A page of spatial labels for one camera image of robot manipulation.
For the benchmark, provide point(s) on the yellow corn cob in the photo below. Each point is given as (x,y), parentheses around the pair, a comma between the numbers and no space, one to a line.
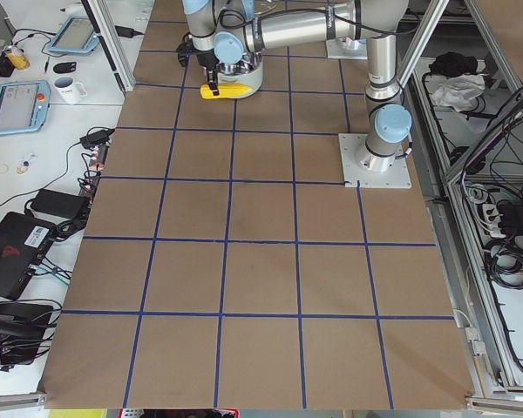
(230,91)

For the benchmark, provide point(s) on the white cloth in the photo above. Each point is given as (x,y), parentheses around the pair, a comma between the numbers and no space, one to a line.
(460,93)

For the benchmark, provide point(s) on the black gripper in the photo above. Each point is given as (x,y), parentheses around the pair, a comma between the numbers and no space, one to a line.
(209,61)

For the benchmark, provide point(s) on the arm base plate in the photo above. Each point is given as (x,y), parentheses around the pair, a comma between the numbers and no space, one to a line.
(346,48)
(362,169)

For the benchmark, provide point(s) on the black power brick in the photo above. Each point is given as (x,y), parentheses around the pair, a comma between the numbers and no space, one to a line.
(59,204)

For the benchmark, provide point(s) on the blue teach pendant near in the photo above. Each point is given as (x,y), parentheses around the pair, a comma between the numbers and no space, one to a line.
(23,106)

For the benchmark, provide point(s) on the black laptop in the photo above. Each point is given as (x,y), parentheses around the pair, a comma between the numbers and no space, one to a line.
(24,241)

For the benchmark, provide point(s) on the blue teach pendant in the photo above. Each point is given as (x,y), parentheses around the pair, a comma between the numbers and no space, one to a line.
(23,106)
(76,36)

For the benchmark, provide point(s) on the blue teach pendant far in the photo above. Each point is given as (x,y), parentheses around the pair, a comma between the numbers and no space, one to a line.
(76,36)

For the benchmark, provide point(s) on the white mug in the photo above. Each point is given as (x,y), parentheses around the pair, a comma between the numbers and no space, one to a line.
(71,91)

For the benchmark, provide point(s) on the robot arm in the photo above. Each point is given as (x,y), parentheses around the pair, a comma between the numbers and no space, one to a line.
(214,37)
(374,21)

